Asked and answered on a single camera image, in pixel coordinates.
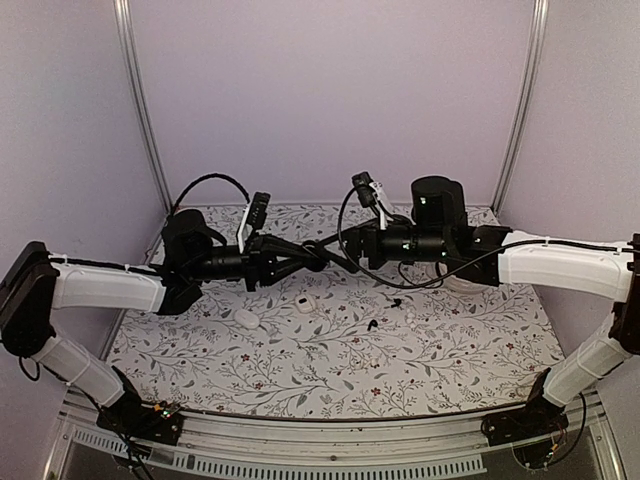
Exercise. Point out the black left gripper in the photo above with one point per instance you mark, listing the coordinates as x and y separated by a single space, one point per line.
254 261

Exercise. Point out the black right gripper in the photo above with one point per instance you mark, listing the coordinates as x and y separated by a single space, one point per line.
354 237

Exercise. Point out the black earbud charging case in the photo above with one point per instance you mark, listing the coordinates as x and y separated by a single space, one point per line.
316 261

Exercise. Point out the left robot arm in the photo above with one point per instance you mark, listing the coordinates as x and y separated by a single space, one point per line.
40 282

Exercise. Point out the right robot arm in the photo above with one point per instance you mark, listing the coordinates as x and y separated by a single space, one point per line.
608 270

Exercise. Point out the white open earbud case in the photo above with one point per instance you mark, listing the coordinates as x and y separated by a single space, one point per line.
305 304

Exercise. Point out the white closed earbud case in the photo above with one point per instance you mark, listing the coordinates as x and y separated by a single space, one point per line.
246 319

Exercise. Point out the floral patterned table mat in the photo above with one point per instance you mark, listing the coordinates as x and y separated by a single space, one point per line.
439 352

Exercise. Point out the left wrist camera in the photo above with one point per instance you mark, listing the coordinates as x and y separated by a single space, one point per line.
253 219

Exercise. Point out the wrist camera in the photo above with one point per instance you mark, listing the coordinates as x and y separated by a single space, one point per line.
253 219
372 196

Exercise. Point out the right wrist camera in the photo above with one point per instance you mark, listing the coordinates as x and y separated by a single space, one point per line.
372 196

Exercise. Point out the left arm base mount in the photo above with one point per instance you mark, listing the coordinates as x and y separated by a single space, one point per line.
131 417

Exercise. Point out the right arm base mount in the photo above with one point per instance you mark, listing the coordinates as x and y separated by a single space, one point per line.
536 417

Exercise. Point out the left aluminium frame post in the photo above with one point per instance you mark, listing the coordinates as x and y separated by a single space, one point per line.
124 24

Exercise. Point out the aluminium frame post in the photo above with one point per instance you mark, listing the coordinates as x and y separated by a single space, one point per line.
534 50
124 24

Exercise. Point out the right aluminium frame post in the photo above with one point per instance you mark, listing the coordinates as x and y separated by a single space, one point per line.
534 50

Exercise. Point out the front aluminium rail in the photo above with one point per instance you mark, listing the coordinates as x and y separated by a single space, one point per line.
227 446

